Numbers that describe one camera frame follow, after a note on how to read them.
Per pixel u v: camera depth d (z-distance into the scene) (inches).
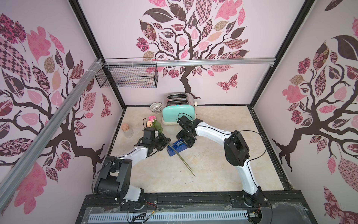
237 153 21.6
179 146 35.3
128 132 37.5
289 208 28.3
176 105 38.8
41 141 19.6
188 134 28.3
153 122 37.0
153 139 29.2
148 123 36.2
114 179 17.2
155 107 46.3
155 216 27.4
